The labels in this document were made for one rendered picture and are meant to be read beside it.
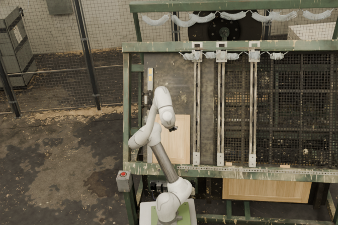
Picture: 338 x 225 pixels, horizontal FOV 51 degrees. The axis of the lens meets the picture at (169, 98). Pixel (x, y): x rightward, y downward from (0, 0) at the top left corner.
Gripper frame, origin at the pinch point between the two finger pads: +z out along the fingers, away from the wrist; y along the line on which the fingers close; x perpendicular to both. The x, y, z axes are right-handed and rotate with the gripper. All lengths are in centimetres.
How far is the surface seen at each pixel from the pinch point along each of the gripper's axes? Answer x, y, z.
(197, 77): -68, 1, 53
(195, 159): 4, -23, 76
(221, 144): -17, -42, 70
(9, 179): 98, 208, 205
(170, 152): 5, 3, 82
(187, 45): -90, 19, 37
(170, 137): -8, 8, 77
